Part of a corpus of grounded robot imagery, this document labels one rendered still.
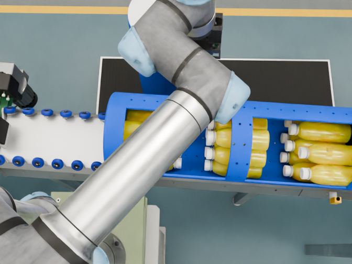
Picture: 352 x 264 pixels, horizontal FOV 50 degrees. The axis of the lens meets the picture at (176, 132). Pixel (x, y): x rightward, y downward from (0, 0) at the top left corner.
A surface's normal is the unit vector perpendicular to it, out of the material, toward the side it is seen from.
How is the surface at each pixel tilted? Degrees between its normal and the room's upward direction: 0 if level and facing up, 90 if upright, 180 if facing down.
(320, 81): 0
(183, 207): 0
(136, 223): 5
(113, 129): 11
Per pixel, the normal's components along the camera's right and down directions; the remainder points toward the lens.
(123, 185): 0.33, -0.11
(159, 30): 0.07, -0.18
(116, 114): 0.01, -0.41
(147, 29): -0.15, -0.22
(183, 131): 0.50, 0.07
